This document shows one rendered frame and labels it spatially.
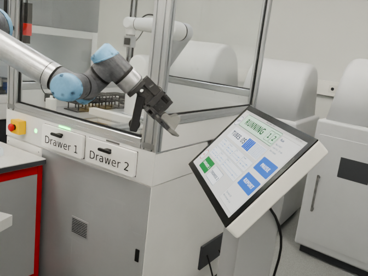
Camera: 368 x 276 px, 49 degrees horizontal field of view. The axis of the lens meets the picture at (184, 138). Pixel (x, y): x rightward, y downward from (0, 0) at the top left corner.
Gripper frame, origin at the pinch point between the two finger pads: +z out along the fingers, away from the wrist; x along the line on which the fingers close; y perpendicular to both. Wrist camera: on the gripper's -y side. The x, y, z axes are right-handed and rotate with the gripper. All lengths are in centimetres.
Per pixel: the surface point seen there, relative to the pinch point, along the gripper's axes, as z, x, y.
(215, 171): 15.2, -9.2, 1.7
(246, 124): 15.2, 1.7, 19.6
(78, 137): -15, 60, -36
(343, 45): 130, 267, 171
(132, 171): 8.6, 36.3, -25.4
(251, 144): 15.2, -13.5, 15.3
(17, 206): -11, 65, -82
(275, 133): 15.2, -19.6, 22.0
